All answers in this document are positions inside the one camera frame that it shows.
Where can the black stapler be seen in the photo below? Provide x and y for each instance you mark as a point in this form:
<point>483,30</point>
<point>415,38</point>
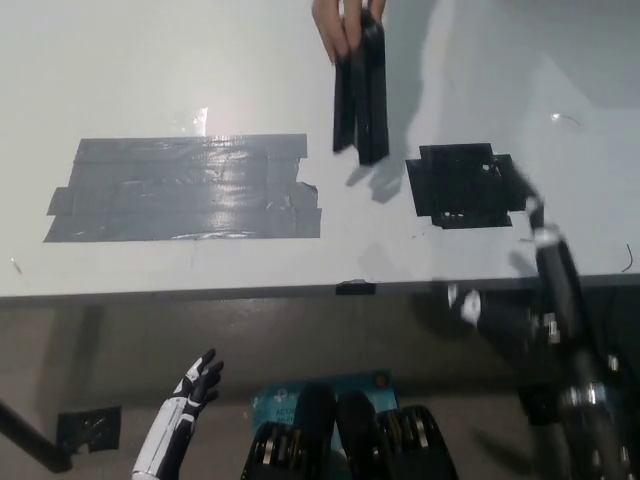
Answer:
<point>371,100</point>

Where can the robot body black teal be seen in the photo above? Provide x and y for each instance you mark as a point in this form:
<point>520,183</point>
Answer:
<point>350,430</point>

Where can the person's bare hand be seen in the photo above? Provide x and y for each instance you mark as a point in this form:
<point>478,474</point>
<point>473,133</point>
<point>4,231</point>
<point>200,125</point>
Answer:
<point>336,30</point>

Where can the grey duct tape patch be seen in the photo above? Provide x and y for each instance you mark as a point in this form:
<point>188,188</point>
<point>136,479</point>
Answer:
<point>190,192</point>

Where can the black tape patch square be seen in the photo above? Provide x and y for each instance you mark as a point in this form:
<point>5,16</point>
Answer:
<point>460,187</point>

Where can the robot right hand white black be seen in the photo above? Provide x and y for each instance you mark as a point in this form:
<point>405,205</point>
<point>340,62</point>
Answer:
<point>555,270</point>

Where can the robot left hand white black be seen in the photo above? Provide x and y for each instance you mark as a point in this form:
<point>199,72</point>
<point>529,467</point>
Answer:
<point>199,382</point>

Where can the crumpled black floor tape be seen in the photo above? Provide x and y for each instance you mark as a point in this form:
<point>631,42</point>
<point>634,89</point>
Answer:
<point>90,429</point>

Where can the black metal bar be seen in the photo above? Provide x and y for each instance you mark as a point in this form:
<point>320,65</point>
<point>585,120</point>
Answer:
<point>30,435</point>

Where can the clear tape piece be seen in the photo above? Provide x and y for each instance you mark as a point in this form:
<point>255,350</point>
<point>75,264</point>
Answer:
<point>192,121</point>

